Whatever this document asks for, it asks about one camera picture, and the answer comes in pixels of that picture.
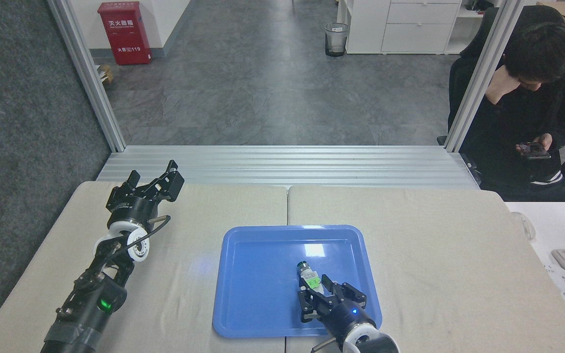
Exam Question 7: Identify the silver aluminium post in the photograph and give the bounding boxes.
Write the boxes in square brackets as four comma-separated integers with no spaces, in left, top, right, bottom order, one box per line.
[444,0,526,153]
[47,0,127,153]

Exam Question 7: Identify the blue plastic tray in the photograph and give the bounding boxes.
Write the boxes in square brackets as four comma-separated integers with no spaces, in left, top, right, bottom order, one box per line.
[212,225,383,339]

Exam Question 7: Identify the small cardboard scrap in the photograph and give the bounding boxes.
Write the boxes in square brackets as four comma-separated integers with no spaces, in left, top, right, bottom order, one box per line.
[95,63,114,84]

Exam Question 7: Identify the red fire extinguisher box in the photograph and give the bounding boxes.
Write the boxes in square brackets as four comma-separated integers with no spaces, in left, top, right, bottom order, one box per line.
[97,1,153,66]

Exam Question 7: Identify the white power strip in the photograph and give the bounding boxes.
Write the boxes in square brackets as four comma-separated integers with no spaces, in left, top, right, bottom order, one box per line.
[543,263,565,308]

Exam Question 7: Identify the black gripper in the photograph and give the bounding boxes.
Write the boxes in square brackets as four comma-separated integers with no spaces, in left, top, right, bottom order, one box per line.
[297,274,378,344]
[105,159,185,227]

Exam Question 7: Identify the person's left hand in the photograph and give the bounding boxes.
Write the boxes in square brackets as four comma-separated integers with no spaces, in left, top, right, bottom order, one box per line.
[531,133,554,154]

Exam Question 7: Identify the white drawer cabinet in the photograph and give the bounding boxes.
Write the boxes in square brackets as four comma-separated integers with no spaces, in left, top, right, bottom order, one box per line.
[336,0,485,55]

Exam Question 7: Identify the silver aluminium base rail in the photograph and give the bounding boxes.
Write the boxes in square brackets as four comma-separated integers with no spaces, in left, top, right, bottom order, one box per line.
[96,145,482,191]

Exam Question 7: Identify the white green switch part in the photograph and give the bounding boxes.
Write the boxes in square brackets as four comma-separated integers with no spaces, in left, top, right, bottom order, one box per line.
[296,261,324,296]

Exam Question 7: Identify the grey mesh trash bin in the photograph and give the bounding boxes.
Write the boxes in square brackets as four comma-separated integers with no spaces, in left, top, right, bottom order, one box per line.
[324,22,350,58]

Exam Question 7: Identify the person's right hand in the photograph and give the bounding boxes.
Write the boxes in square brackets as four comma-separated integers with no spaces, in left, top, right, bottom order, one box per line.
[486,66,520,105]

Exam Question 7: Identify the person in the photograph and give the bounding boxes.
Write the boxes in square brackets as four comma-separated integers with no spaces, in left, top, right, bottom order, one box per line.
[448,20,565,202]

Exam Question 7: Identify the white computer mouse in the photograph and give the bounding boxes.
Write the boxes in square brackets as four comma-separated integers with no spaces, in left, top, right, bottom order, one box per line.
[510,211,537,241]

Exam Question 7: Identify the dark smartphone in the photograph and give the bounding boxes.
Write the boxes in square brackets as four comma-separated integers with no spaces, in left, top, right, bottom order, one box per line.
[515,142,552,160]

